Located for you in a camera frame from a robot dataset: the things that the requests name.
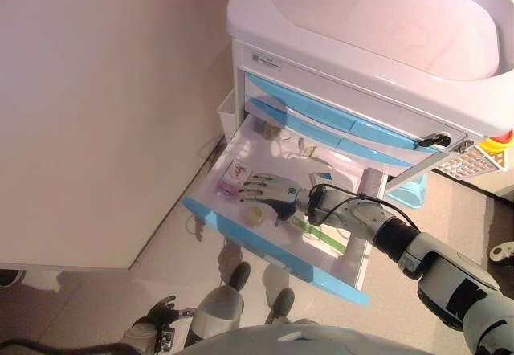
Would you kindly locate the white tubing packet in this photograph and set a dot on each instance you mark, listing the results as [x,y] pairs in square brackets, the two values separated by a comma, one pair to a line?
[309,150]

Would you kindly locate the white box with green stripe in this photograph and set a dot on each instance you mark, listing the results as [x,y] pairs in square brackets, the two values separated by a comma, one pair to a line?
[321,234]

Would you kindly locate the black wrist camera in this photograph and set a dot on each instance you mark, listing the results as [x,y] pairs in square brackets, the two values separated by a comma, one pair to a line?
[167,339]
[317,204]

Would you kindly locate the white medical cart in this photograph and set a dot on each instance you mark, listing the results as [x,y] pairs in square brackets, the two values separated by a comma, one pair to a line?
[361,29]

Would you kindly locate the white bed caster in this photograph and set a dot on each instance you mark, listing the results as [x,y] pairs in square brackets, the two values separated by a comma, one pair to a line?
[502,252]

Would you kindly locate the pale yellow round container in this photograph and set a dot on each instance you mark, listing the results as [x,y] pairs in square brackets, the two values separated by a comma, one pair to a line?
[255,214]

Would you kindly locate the black cart key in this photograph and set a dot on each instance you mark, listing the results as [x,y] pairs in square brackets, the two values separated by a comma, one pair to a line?
[433,140]

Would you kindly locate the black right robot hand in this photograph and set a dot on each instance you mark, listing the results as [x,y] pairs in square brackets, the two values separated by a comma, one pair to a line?
[281,192]

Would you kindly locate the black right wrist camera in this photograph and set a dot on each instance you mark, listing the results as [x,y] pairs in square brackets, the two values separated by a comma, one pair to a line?
[317,204]

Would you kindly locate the pink and white medicine box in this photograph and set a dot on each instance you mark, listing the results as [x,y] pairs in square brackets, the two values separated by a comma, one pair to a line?
[232,174]

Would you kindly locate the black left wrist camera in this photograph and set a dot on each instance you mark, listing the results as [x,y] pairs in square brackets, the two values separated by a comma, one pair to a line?
[167,339]

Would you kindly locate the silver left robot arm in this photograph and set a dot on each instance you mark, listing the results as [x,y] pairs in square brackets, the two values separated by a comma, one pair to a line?
[140,335]

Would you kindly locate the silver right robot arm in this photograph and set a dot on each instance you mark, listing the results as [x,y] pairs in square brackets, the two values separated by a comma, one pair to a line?
[441,274]

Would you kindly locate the white translucent side bin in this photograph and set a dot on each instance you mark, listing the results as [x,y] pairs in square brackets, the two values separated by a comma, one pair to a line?
[227,114]

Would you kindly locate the yellow sharps container red lid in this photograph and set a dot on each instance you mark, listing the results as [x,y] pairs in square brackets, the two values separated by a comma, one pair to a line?
[498,146]

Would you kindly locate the blue and white cart drawer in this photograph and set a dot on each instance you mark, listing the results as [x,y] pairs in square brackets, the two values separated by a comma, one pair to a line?
[333,115]
[281,256]
[313,132]

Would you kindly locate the beige round roll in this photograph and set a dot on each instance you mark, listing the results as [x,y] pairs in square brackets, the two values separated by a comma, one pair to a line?
[272,130]

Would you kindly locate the white bin with blue lid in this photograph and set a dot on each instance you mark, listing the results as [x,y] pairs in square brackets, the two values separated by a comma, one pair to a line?
[409,194]

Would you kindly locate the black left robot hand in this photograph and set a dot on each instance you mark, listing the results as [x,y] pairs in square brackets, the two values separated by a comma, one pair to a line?
[162,315]

